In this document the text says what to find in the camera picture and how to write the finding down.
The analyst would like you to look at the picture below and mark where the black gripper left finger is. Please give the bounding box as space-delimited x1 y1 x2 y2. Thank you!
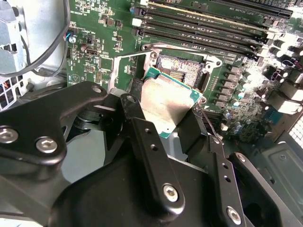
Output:
0 79 186 215

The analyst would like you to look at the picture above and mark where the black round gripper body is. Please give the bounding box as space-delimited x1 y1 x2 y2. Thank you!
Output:
48 151 223 227

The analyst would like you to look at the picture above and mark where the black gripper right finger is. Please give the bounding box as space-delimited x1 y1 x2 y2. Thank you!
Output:
178 109 286 227

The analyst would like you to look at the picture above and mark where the silver topped CPU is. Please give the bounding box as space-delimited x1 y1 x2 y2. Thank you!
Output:
141 67 205 140

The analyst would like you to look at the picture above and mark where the metal socket cover frame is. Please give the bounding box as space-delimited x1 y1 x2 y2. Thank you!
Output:
107 51 157 95

